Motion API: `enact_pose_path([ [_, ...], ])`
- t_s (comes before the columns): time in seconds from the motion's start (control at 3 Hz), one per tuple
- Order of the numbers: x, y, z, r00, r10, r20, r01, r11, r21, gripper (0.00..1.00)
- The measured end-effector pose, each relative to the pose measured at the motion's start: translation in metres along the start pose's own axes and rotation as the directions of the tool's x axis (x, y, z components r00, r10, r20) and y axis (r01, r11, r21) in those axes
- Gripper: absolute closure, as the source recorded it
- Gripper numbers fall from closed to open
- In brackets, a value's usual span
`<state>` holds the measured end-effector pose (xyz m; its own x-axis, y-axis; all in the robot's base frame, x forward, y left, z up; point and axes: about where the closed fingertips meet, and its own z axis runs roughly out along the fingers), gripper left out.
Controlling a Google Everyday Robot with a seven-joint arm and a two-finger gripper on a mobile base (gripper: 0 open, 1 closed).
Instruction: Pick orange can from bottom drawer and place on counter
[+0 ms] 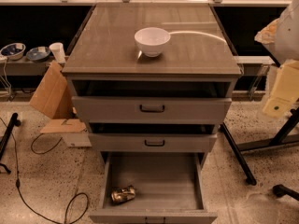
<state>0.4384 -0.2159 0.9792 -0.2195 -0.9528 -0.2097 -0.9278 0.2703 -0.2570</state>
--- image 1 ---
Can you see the crushed orange can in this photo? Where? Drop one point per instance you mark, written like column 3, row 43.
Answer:
column 123, row 195

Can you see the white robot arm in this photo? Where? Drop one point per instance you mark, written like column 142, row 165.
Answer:
column 281, row 36

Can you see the grey drawer cabinet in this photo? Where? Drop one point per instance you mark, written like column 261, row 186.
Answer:
column 196, row 52

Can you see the grey top drawer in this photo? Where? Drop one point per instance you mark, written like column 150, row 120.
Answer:
column 174, row 102

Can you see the grey bottom drawer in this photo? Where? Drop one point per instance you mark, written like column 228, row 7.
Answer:
column 167, row 190

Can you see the white bowl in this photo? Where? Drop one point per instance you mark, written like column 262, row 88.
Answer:
column 152, row 40

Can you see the brown cardboard box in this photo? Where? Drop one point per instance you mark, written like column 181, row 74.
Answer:
column 52, row 98

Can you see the white paper cup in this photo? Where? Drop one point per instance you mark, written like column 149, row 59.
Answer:
column 57, row 50

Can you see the blue bowl right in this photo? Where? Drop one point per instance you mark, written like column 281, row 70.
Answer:
column 38, row 54

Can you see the blue bowl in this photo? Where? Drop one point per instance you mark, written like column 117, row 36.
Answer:
column 13, row 51
column 38, row 54

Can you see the grey low shelf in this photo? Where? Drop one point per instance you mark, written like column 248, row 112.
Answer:
column 24, row 67

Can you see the black stand leg left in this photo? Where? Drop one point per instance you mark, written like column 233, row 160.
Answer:
column 13, row 122

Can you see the blue bowl left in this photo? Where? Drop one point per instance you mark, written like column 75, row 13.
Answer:
column 13, row 51

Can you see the black caster foot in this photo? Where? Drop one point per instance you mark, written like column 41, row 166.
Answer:
column 280, row 191

